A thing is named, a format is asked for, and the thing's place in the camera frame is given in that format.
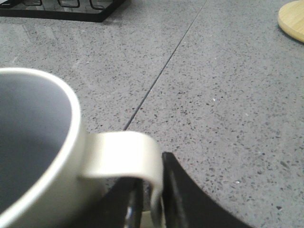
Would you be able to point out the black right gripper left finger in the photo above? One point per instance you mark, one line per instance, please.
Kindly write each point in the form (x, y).
(122, 206)

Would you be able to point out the wooden mug tree stand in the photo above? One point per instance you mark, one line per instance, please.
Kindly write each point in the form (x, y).
(291, 19)

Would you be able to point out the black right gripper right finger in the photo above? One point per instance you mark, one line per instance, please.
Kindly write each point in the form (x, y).
(186, 205)

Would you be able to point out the white HOME ribbed cup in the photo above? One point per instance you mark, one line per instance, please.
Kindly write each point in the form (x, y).
(51, 168)

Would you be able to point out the black wire mug rack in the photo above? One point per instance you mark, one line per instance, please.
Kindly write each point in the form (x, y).
(77, 10)

